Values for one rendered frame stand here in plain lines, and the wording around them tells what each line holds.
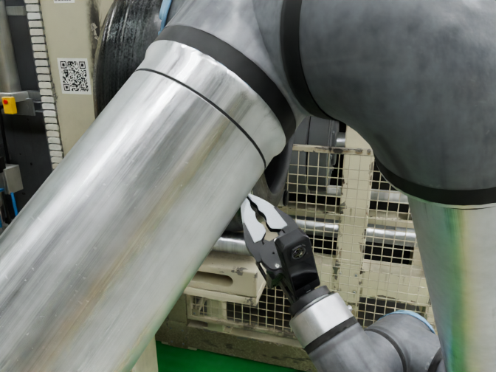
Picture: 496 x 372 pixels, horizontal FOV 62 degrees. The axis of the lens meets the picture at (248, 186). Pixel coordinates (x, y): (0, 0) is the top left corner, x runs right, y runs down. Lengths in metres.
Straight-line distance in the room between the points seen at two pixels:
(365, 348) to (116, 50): 0.58
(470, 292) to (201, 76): 0.26
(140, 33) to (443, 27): 0.55
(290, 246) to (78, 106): 0.61
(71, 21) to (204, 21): 0.73
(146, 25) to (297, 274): 0.45
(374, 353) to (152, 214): 0.47
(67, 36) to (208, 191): 0.79
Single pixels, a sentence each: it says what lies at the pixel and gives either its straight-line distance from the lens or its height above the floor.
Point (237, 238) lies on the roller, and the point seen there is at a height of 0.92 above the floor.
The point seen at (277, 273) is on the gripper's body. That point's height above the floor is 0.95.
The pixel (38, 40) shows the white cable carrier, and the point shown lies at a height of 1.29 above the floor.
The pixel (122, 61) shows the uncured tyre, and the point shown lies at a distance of 0.71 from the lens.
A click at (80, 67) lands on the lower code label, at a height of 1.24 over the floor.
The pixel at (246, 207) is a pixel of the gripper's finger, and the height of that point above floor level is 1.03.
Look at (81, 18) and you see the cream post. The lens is 0.97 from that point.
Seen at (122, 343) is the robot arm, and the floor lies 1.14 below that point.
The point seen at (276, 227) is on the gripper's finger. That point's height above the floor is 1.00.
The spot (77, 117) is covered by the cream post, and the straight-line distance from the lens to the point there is 1.01.
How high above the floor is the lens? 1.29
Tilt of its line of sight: 20 degrees down
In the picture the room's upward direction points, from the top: straight up
